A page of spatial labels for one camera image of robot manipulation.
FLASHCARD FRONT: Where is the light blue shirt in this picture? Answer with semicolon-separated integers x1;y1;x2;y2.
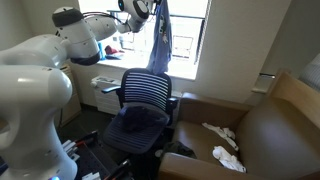
146;0;174;76

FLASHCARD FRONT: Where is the black mesh office chair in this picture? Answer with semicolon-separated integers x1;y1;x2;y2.
101;67;180;168

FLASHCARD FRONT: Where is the red cap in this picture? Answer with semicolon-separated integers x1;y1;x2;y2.
104;44;120;56

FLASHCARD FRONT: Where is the dark cloth on windowsill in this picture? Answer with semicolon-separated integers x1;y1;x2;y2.
105;53;125;61

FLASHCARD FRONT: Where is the light wooden cabinet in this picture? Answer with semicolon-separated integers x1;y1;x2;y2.
54;62;83;128

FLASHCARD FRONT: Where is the long white cloth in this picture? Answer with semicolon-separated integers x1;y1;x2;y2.
201;121;240;152

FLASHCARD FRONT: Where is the dark green garment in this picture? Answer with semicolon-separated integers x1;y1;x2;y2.
161;140;198;162

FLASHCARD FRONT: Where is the striped grey mattress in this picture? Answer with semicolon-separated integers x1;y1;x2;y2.
298;52;320;93

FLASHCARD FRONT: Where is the black equipment cart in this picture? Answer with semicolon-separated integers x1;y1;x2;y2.
60;129;135;180

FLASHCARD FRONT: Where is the crumpled white cloth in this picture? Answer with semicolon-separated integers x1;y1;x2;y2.
212;145;248;174

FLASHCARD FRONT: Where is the brown leather armchair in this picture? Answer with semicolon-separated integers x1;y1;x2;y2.
157;68;320;180

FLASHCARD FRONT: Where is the large black wire frame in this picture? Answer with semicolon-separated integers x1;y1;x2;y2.
171;34;195;60

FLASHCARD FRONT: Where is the small black wire frame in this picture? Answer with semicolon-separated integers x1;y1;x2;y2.
119;32;135;52

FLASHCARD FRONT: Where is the white wall heater unit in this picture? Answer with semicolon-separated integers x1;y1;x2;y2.
90;75;123;116

